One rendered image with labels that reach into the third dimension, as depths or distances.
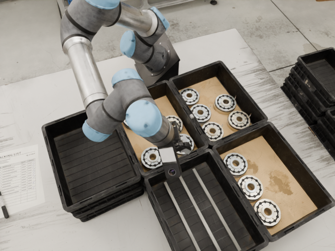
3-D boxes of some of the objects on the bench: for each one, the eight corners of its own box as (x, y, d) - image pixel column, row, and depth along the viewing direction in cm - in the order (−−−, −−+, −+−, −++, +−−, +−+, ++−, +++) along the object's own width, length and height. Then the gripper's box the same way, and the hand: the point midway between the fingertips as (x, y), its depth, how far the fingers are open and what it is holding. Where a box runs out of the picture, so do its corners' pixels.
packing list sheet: (-11, 155, 127) (-12, 155, 127) (38, 141, 131) (37, 141, 131) (-10, 221, 111) (-11, 221, 111) (45, 203, 116) (45, 202, 115)
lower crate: (59, 149, 129) (50, 137, 119) (115, 126, 136) (111, 114, 126) (82, 224, 111) (73, 219, 101) (146, 194, 118) (144, 186, 108)
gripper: (178, 110, 71) (193, 132, 91) (138, 123, 74) (161, 141, 93) (185, 139, 68) (199, 155, 88) (143, 151, 71) (166, 164, 90)
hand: (180, 155), depth 88 cm, fingers open, 5 cm apart
